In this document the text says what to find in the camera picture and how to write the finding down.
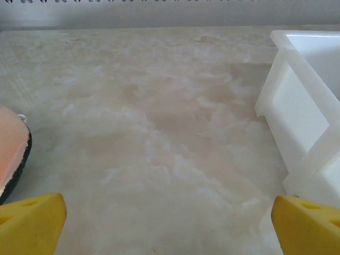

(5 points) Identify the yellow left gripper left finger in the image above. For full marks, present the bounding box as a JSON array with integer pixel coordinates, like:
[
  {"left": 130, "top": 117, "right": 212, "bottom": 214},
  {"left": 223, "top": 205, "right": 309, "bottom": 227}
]
[{"left": 0, "top": 192, "right": 67, "bottom": 255}]

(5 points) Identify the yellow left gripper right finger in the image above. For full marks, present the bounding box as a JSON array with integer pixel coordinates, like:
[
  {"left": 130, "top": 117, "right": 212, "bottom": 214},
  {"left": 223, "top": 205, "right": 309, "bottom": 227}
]
[{"left": 273, "top": 195, "right": 340, "bottom": 255}]

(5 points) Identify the plush doll with pink body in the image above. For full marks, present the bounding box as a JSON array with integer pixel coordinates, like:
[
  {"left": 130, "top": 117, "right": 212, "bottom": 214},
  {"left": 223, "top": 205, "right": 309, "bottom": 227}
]
[{"left": 0, "top": 105, "right": 33, "bottom": 206}]

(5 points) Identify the white plastic bin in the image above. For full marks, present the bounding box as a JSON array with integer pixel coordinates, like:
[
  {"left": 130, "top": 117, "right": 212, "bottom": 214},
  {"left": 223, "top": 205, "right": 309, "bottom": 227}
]
[{"left": 254, "top": 30, "right": 340, "bottom": 211}]

